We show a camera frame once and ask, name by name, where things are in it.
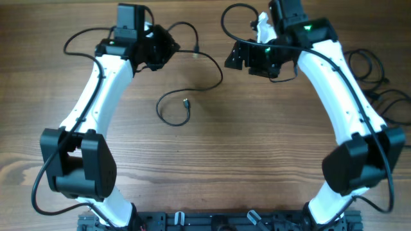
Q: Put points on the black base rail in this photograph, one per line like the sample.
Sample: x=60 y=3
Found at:
x=277 y=220

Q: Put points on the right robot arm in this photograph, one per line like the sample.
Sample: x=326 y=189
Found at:
x=367 y=149

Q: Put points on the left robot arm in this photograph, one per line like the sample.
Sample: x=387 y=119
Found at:
x=77 y=160

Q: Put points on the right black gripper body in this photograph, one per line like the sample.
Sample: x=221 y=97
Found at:
x=241 y=55

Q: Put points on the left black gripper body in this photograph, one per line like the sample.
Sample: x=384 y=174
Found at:
x=165 y=47

